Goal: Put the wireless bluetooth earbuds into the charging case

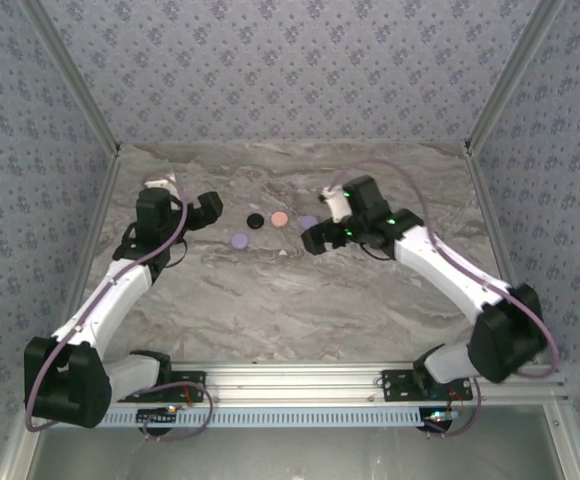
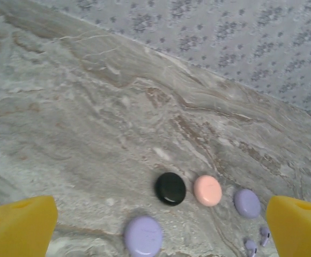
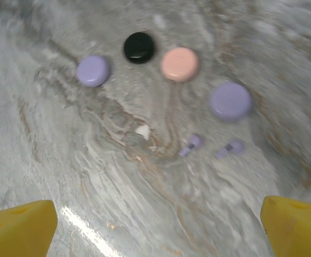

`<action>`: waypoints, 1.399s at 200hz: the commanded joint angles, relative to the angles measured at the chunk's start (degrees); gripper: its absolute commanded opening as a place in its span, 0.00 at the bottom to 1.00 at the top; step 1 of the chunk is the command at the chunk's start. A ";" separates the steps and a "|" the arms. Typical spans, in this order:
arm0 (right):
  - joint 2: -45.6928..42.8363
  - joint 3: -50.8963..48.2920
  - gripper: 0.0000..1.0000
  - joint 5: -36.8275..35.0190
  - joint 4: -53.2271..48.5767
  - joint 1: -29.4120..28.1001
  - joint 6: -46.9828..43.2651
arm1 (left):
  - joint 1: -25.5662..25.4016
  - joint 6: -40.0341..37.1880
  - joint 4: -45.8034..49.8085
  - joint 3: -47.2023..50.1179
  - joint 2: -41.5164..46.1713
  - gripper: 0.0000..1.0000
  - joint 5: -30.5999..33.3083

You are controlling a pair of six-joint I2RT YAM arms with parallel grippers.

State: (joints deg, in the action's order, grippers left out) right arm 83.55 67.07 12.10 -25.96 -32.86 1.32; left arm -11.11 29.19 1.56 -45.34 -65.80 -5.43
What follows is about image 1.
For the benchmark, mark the grey metal panel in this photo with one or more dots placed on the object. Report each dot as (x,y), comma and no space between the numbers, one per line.
(295,457)

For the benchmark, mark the aluminium frame post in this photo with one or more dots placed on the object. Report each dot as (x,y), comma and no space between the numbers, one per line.
(511,75)
(75,75)

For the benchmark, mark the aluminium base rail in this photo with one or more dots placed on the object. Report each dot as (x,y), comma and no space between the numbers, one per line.
(295,380)

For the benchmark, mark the lilac earbud charging case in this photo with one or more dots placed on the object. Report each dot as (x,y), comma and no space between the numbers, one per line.
(309,221)
(240,241)

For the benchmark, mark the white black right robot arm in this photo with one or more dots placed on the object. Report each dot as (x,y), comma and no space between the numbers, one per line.
(445,265)

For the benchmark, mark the small black controller board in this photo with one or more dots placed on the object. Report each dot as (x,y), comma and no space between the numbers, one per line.
(157,417)
(437,422)

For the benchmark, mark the black earbud charging case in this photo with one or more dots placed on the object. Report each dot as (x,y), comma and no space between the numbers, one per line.
(255,220)

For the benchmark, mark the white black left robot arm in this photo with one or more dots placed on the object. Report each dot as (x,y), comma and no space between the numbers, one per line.
(110,300)

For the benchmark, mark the pink earbud charging case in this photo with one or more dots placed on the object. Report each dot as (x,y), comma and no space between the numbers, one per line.
(279,219)

